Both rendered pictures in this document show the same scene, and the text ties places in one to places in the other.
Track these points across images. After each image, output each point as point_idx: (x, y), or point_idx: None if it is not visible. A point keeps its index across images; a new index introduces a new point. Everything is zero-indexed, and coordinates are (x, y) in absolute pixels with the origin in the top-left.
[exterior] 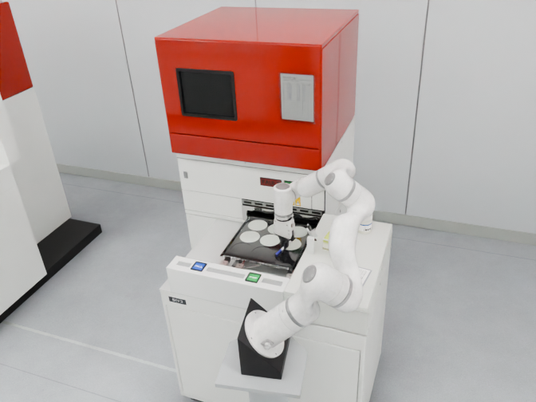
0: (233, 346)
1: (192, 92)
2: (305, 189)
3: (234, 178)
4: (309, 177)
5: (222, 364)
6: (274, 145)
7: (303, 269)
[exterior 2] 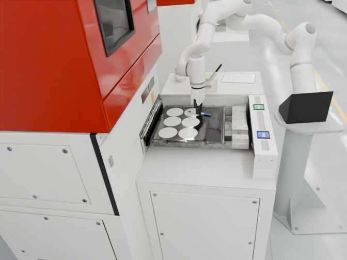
0: (306, 129)
1: (104, 10)
2: (211, 39)
3: (133, 115)
4: (208, 30)
5: (325, 130)
6: (150, 45)
7: (237, 91)
